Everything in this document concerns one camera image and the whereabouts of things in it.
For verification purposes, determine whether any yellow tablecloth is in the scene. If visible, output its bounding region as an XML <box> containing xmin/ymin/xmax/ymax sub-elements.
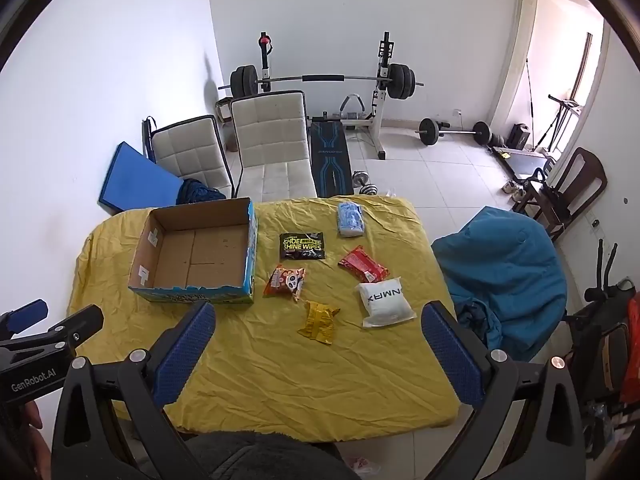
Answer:
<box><xmin>67</xmin><ymin>195</ymin><xmax>460</xmax><ymax>445</ymax></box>

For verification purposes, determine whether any person's left hand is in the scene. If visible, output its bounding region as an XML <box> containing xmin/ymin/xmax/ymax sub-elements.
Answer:
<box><xmin>22</xmin><ymin>402</ymin><xmax>53</xmax><ymax>480</ymax></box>

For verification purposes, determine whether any tall white padded chair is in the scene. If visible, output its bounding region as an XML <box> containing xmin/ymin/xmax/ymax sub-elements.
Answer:
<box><xmin>230</xmin><ymin>91</ymin><xmax>317</xmax><ymax>203</ymax></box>

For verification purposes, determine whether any black treadmill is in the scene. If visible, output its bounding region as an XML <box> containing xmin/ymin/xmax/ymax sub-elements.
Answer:
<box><xmin>492</xmin><ymin>146</ymin><xmax>556</xmax><ymax>181</ymax></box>

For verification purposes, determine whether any yellow snack packet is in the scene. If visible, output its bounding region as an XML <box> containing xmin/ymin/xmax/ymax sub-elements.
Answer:
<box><xmin>297</xmin><ymin>300</ymin><xmax>341</xmax><ymax>347</ymax></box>

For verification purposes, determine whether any black wipes packet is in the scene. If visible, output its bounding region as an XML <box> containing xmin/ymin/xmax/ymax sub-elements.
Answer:
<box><xmin>279</xmin><ymin>231</ymin><xmax>327</xmax><ymax>261</ymax></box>

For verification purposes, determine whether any cardboard box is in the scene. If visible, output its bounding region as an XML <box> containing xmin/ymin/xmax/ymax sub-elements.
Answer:
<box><xmin>128</xmin><ymin>197</ymin><xmax>258</xmax><ymax>305</ymax></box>

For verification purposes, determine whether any black resistance band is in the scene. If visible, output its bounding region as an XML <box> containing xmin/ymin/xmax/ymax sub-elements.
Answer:
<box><xmin>525</xmin><ymin>57</ymin><xmax>538</xmax><ymax>146</ymax></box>

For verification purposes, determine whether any grey bench handle attachment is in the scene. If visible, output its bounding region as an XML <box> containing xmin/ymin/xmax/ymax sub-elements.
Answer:
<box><xmin>340</xmin><ymin>94</ymin><xmax>365</xmax><ymax>121</ymax></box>

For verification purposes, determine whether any orange panda snack packet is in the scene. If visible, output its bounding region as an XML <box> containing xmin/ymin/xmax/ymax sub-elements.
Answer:
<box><xmin>263</xmin><ymin>266</ymin><xmax>307</xmax><ymax>303</ymax></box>

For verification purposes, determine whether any small white padded chair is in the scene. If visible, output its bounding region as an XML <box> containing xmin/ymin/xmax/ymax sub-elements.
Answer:
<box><xmin>150</xmin><ymin>115</ymin><xmax>235</xmax><ymax>198</ymax></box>

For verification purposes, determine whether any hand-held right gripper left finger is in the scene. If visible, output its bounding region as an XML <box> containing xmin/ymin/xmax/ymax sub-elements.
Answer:
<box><xmin>50</xmin><ymin>301</ymin><xmax>217</xmax><ymax>480</ymax></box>

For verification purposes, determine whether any blue tissue packet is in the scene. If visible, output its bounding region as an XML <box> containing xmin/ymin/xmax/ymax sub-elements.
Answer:
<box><xmin>337</xmin><ymin>201</ymin><xmax>366</xmax><ymax>237</ymax></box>

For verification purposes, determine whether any blue folded exercise mat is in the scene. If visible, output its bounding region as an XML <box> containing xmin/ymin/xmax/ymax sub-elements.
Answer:
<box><xmin>98</xmin><ymin>142</ymin><xmax>185</xmax><ymax>212</ymax></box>

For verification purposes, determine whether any black weight bench pad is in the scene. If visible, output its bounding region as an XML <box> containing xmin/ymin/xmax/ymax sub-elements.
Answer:
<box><xmin>309</xmin><ymin>117</ymin><xmax>355</xmax><ymax>197</ymax></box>

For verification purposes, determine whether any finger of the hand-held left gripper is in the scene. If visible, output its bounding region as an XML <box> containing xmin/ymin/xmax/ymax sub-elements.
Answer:
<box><xmin>27</xmin><ymin>305</ymin><xmax>105</xmax><ymax>356</ymax></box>
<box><xmin>0</xmin><ymin>299</ymin><xmax>49</xmax><ymax>336</ymax></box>

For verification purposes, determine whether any person's dark fleece clothing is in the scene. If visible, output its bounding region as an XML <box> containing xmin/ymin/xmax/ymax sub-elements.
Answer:
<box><xmin>190</xmin><ymin>429</ymin><xmax>361</xmax><ymax>480</ymax></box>

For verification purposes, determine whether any white soft packet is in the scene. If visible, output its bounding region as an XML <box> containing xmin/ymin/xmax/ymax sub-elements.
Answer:
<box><xmin>355</xmin><ymin>275</ymin><xmax>417</xmax><ymax>330</ymax></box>

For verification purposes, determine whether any white barbell rack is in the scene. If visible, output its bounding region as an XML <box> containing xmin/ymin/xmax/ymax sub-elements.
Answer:
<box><xmin>257</xmin><ymin>31</ymin><xmax>388</xmax><ymax>161</ymax></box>

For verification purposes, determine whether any folded black and blue chair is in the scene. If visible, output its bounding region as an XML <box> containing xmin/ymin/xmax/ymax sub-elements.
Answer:
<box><xmin>141</xmin><ymin>116</ymin><xmax>157</xmax><ymax>161</ymax></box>

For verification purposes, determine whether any barbell with black plates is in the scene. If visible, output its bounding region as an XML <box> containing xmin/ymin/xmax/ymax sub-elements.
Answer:
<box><xmin>218</xmin><ymin>64</ymin><xmax>426</xmax><ymax>100</ymax></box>

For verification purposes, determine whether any teal bean bag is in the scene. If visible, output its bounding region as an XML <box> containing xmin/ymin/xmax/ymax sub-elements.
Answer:
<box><xmin>431</xmin><ymin>206</ymin><xmax>568</xmax><ymax>363</ymax></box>

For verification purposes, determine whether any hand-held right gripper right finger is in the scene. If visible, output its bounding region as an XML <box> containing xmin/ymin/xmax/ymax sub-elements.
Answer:
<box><xmin>421</xmin><ymin>300</ymin><xmax>588</xmax><ymax>480</ymax></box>

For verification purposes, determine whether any short barbell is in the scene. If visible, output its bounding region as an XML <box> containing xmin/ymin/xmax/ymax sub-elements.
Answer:
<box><xmin>415</xmin><ymin>117</ymin><xmax>492</xmax><ymax>147</ymax></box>

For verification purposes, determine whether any red snack packet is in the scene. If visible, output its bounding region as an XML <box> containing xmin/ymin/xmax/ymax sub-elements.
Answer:
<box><xmin>338</xmin><ymin>245</ymin><xmax>390</xmax><ymax>283</ymax></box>

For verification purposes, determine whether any black exercise machine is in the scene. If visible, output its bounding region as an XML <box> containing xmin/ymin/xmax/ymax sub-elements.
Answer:
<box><xmin>565</xmin><ymin>240</ymin><xmax>640</xmax><ymax>461</ymax></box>

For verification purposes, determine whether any dark wooden chair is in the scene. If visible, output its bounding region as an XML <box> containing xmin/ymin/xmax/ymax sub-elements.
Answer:
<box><xmin>512</xmin><ymin>147</ymin><xmax>608</xmax><ymax>241</ymax></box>

